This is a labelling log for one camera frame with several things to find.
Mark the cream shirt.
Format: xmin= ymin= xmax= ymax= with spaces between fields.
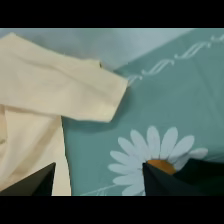
xmin=0 ymin=32 xmax=130 ymax=197

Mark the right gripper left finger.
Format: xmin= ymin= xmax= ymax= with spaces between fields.
xmin=0 ymin=162 xmax=57 ymax=197

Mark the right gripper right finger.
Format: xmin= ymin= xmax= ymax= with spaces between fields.
xmin=142 ymin=157 xmax=224 ymax=197

